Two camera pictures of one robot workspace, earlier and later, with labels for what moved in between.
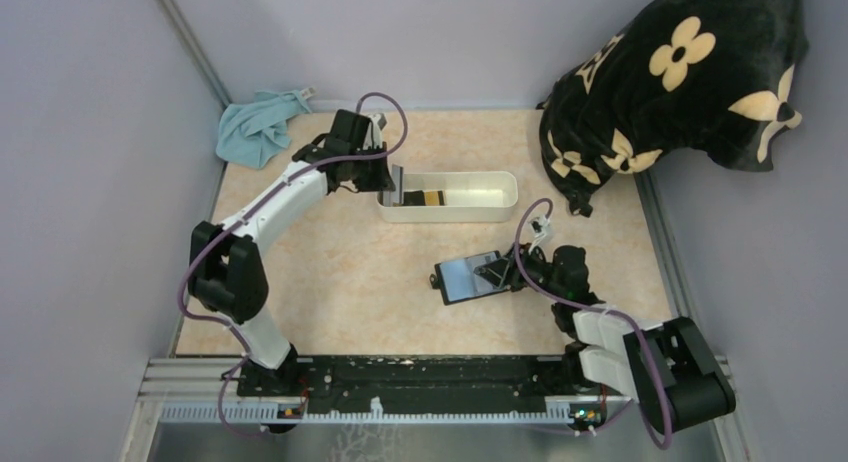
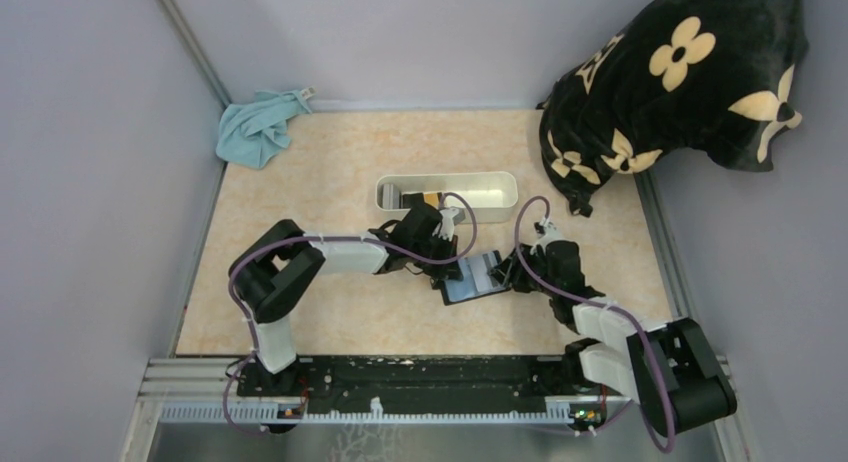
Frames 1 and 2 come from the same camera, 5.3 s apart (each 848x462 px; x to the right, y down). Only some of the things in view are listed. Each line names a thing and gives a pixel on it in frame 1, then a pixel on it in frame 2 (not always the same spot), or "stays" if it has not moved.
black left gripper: (382, 177) -> (441, 260)
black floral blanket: (708, 66) stays
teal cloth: (252, 134) stays
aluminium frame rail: (201, 391) stays
